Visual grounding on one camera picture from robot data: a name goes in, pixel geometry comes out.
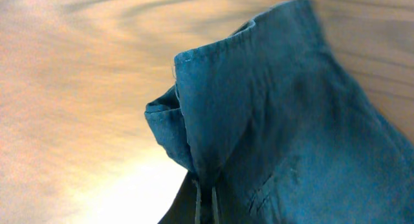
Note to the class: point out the dark blue trousers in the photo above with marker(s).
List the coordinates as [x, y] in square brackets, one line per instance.
[271, 129]

